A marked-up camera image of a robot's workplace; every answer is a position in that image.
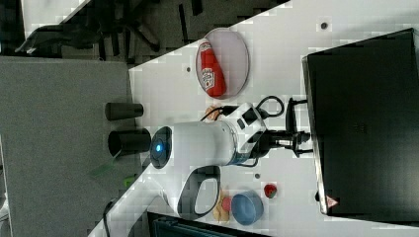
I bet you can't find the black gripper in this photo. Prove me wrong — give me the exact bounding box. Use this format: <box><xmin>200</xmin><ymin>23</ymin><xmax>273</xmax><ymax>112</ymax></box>
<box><xmin>251</xmin><ymin>130</ymin><xmax>311</xmax><ymax>158</ymax></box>

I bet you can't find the black toaster oven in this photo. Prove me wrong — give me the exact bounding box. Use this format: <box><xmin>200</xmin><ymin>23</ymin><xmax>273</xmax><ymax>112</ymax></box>
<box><xmin>301</xmin><ymin>29</ymin><xmax>419</xmax><ymax>226</ymax></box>

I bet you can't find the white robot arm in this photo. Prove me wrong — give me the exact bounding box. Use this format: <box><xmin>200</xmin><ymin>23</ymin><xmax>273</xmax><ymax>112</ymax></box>
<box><xmin>143</xmin><ymin>103</ymin><xmax>310</xmax><ymax>220</ymax></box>

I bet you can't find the red tomato toy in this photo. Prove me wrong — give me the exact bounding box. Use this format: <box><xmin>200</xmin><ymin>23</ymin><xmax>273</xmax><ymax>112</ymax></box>
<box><xmin>264</xmin><ymin>184</ymin><xmax>278</xmax><ymax>198</ymax></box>

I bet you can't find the blue cup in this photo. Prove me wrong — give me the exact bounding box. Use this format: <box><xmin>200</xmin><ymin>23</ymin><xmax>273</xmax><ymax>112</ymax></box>
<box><xmin>231</xmin><ymin>191</ymin><xmax>264</xmax><ymax>226</ymax></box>

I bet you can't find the red strawberry toy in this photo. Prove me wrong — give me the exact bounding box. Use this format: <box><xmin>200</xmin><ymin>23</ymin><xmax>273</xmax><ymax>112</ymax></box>
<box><xmin>221</xmin><ymin>197</ymin><xmax>231</xmax><ymax>211</ymax></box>

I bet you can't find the red ketchup bottle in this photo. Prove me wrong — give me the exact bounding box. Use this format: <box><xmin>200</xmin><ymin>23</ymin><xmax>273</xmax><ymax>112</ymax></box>
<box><xmin>199</xmin><ymin>39</ymin><xmax>226</xmax><ymax>98</ymax></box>

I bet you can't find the green slotted spatula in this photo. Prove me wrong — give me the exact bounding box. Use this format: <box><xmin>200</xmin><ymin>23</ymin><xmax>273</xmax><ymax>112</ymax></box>
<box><xmin>89</xmin><ymin>150</ymin><xmax>123</xmax><ymax>177</ymax></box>

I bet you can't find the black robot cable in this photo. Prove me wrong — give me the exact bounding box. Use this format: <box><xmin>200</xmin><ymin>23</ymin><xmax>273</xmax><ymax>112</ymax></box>
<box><xmin>199</xmin><ymin>95</ymin><xmax>286</xmax><ymax>121</ymax></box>

